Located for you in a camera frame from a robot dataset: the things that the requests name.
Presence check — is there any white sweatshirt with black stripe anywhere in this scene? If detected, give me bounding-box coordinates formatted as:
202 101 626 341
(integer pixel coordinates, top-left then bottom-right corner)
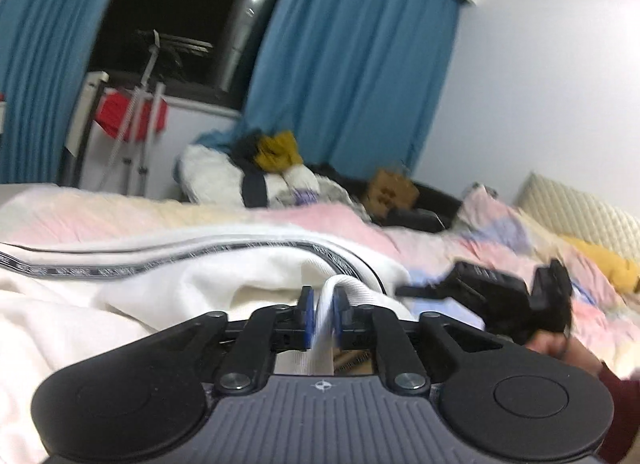
1 224 409 463

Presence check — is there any right hand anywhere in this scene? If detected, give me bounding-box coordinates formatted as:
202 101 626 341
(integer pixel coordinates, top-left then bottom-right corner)
526 331 603 376

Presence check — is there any black bag by bed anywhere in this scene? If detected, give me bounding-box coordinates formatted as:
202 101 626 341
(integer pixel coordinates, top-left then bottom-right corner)
310 164 462 233

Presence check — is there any yellow plush toy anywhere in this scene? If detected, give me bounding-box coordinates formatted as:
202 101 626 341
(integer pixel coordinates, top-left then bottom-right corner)
561 235 640 294

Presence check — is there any brown cardboard box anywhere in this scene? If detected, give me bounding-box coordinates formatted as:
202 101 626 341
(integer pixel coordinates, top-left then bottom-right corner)
362 169 420 218

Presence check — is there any white pillow pile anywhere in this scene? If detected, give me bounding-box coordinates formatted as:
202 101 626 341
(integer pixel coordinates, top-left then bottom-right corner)
177 145 364 213

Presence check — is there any mustard yellow garment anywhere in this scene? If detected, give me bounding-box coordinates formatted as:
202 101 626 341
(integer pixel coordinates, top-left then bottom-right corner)
254 130 304 173

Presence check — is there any blue curtain right of window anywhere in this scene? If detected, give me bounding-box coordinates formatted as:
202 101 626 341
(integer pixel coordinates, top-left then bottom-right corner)
200 0 463 180

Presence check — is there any blue curtain of window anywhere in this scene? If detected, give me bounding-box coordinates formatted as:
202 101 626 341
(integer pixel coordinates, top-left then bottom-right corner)
1 0 110 183
200 0 463 180

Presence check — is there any dark window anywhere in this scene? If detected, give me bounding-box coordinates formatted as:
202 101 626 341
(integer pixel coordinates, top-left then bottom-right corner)
89 0 278 109

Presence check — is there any blue curtain left of window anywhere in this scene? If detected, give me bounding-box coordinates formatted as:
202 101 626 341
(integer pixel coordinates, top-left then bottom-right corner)
1 0 110 183

